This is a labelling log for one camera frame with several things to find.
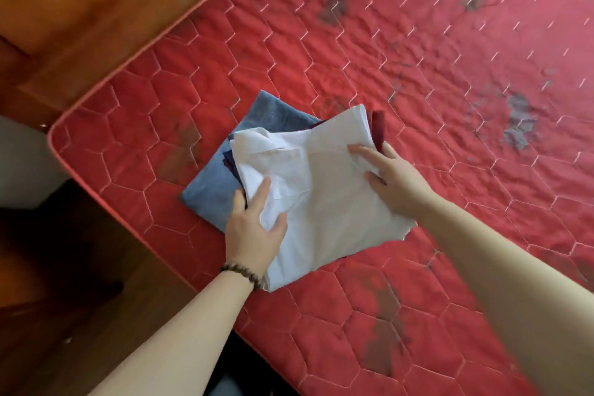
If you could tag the person's left hand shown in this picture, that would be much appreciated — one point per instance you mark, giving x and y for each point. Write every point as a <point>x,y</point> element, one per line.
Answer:
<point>250,238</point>

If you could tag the person's right hand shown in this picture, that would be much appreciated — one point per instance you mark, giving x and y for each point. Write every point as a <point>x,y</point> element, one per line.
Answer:
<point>401,184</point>

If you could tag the maroon shirt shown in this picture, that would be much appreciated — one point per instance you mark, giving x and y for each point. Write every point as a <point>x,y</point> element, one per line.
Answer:
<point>378,129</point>

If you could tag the blue denim jeans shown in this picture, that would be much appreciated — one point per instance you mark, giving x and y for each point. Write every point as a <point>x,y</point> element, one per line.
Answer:
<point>209,187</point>

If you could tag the dark blue shirt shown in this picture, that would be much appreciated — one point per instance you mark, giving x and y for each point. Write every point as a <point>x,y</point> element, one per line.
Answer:
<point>230,163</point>

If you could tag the light blue shirt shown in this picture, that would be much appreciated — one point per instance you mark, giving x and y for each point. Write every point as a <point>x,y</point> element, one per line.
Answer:
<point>325,201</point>

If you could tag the red quilted mattress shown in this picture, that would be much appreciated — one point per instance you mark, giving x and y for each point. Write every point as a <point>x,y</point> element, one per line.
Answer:
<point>417,85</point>

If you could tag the person's left forearm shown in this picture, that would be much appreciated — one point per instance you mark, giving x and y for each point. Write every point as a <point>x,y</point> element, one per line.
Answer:
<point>176,340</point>

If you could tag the person's right forearm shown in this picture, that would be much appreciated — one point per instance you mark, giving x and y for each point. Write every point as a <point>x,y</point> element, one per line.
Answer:
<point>510,279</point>

